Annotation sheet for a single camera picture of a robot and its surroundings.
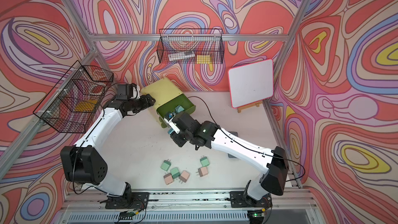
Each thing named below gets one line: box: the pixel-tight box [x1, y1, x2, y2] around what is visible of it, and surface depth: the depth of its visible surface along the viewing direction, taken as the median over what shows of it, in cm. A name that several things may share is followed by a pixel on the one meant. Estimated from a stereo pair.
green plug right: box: [200, 155, 210, 167], surface depth 86 cm
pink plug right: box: [195, 166, 209, 178], surface depth 83 cm
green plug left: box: [160, 158, 172, 172], surface depth 85 cm
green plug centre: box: [169, 166, 181, 179], surface depth 82 cm
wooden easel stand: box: [236, 100, 263, 114], surface depth 109 cm
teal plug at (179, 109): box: [175, 104, 186, 114], surface depth 92 cm
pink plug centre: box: [178, 170, 190, 185], surface depth 81 cm
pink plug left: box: [163, 173, 174, 186], surface depth 80 cm
